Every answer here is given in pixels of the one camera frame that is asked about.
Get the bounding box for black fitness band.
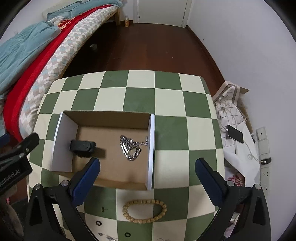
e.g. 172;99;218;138
69;140;96;158

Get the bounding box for silver charm bracelet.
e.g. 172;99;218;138
97;232;118;241

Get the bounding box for wooden bead bracelet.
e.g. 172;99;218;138
122;199;168;224

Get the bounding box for silver chain bracelet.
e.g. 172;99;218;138
119;134;149;162

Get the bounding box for red white plastic bag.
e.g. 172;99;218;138
227;173;245;187

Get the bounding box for white patterned bag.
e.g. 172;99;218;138
213;81;260;187

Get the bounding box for red bed sheet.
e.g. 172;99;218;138
2;4;117;142

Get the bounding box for white power strip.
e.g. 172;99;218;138
255;126;271;196

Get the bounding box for black smartphone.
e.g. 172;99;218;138
226;125;244;144

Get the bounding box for black charger plug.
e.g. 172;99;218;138
261;157;272;165

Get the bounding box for green white checkered tablecloth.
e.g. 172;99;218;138
27;70;224;240

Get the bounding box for white cardboard box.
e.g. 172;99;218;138
48;110;156;190

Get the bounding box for teal blanket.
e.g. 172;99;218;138
1;21;61;98

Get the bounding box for checkered grey white mattress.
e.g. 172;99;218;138
16;5;119;138

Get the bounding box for orange bottle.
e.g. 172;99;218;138
125;15;130;27

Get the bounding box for white door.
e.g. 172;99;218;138
133;0;192;28

